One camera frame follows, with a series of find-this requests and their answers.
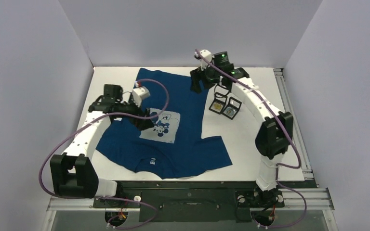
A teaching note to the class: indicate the blue cartoon print t-shirt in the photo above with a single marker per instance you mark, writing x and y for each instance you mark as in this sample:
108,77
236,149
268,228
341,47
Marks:
173,147

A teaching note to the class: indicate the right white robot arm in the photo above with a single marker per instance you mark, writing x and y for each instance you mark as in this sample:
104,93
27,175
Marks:
275,133

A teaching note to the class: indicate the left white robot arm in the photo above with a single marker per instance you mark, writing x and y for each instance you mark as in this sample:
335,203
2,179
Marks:
72,172

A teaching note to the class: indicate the right black display box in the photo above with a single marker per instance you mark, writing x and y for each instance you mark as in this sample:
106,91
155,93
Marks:
232,103

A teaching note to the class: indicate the gold maple leaf brooch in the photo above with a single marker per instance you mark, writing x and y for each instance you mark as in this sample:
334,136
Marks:
217,107

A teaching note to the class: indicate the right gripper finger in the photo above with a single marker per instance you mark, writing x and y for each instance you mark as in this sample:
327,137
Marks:
196,86
194,74

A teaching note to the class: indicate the left black display box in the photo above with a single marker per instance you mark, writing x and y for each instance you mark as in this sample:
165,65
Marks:
218,98

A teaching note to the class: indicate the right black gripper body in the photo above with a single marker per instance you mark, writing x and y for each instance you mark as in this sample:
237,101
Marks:
199,74

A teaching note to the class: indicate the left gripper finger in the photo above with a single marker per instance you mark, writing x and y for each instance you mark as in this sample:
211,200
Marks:
146,114
143,124

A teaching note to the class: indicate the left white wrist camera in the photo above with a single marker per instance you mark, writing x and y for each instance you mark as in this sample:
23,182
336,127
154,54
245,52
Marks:
139,94

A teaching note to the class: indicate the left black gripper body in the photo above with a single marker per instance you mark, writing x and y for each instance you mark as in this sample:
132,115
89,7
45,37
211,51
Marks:
130,109

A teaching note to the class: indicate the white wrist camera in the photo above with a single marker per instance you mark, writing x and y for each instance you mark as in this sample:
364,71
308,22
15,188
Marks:
205,58
139,94

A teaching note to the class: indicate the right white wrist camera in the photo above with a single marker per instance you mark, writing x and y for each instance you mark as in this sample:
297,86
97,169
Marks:
205,58

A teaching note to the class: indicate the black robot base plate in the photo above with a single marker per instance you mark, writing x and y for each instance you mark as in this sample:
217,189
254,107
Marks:
197,201

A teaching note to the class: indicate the black display box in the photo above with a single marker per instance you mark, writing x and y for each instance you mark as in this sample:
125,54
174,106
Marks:
232,103
218,98

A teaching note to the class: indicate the round blue pin badge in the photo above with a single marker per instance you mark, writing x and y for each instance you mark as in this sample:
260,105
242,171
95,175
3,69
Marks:
230,112

